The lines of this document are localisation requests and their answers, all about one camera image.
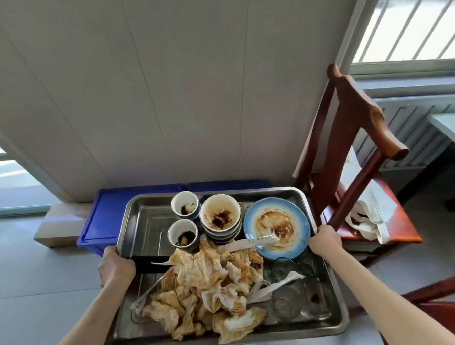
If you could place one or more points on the person's left hand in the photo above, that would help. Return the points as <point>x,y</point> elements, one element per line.
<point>116,269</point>

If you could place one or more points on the person's right hand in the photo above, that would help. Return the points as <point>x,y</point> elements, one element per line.
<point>326,243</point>

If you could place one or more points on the blue rimmed plate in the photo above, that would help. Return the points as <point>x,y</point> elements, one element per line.
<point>295,216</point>

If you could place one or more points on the metal tray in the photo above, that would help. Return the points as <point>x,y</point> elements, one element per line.
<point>146,229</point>

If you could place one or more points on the pile of used napkins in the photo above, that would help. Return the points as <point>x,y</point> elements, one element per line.
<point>208,291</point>

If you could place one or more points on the person's left forearm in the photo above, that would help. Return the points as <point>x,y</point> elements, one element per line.
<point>79,333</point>

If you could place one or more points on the person's right forearm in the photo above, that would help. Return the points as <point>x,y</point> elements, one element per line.
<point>393,310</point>

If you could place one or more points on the blue plastic crate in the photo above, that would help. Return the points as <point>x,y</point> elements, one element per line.
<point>99,220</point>

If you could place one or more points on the white cloth bag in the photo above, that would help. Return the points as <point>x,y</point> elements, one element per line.
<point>368,204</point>

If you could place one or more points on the brown cardboard box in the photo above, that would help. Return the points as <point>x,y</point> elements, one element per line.
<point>61,226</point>

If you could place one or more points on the red wooden chair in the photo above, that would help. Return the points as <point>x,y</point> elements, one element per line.
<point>345,151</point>
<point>450,299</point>

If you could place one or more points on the grey framed window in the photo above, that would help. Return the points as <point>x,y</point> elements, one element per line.
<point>1,180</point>

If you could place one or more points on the window with metal bars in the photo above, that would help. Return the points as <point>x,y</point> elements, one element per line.
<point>414,20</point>

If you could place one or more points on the grey wall radiator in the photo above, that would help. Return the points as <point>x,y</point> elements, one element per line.
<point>409,128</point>

